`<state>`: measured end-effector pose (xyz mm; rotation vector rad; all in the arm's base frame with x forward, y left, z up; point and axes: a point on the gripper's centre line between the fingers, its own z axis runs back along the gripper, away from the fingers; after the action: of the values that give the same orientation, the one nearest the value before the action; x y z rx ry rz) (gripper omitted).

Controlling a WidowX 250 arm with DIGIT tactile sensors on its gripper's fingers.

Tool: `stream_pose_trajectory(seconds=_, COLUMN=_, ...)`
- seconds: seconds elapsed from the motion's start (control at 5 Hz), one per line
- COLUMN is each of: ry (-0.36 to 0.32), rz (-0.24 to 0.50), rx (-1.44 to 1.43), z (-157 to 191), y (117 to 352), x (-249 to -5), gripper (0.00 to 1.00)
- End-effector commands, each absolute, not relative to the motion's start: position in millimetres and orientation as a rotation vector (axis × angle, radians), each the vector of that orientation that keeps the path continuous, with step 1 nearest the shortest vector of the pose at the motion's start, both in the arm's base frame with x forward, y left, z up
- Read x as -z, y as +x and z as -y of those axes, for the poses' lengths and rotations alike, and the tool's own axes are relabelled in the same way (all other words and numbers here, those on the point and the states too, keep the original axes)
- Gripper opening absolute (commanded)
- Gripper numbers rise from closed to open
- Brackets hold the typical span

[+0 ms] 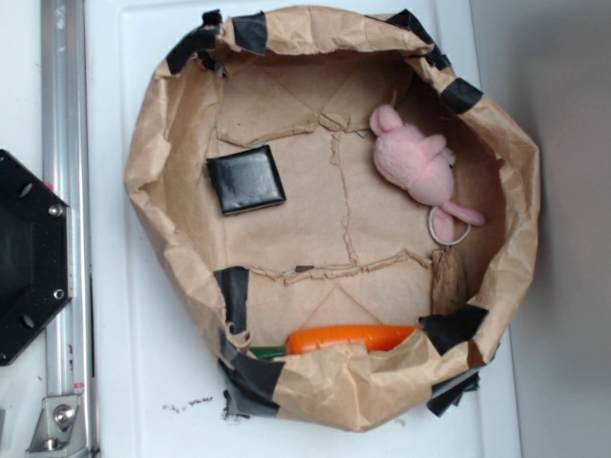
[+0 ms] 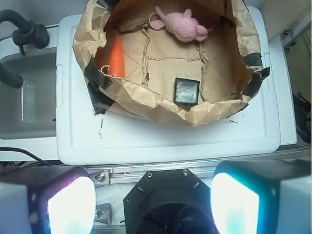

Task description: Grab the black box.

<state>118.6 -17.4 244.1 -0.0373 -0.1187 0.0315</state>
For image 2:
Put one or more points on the white toy sink basin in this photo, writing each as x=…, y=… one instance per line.
x=30, y=111

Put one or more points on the white plastic bin lid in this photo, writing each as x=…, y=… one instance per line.
x=87, y=138

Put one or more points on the orange toy carrot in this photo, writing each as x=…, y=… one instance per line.
x=116, y=61

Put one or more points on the aluminium frame rail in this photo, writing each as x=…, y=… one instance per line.
x=156, y=174

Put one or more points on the brown paper bag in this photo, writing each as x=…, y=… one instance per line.
x=227, y=63

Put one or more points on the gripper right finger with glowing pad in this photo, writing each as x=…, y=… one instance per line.
x=262, y=197

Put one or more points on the black octagonal mount plate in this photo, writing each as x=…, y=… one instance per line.
x=169, y=209

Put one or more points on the pink plush mouse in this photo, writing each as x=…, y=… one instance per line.
x=182, y=25

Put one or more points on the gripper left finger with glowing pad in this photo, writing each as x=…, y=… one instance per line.
x=46, y=200

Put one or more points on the small black box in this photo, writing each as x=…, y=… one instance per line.
x=186, y=92

